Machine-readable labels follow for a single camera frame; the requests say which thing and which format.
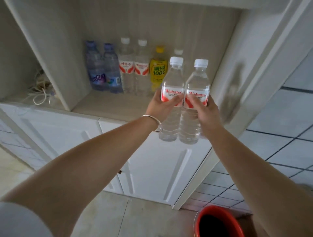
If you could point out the white wooden cabinet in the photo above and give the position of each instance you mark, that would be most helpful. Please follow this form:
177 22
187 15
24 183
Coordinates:
61 48

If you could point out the grey shirt sleeve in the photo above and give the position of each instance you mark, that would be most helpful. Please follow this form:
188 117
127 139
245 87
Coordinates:
19 221

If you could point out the blue water bottle purple label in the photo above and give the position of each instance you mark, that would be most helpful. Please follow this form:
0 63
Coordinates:
95 68

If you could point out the person's right forearm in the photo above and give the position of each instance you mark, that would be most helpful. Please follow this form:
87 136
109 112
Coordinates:
256 183

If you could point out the person's left forearm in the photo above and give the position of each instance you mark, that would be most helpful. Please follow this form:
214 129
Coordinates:
85 168

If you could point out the yellow drink bottle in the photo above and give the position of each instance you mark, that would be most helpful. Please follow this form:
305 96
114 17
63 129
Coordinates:
157 70

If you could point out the red plastic bucket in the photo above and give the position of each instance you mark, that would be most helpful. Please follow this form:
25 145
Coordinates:
232 219

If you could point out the person's left thumb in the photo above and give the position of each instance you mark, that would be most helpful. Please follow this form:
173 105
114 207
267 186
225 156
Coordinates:
174 100

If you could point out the white cabinet door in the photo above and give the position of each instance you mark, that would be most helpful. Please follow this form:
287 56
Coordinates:
49 131
151 168

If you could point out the person's right thumb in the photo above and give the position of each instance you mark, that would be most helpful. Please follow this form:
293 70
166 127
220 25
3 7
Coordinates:
194 100

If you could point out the person's left hand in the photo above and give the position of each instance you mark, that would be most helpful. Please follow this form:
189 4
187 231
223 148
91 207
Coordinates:
156 107

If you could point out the clear red-label water bottle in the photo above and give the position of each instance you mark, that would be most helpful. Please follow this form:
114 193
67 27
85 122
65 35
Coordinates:
141 68
172 80
179 52
126 66
196 83

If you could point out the person's right hand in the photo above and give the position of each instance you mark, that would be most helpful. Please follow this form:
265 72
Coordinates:
209 117

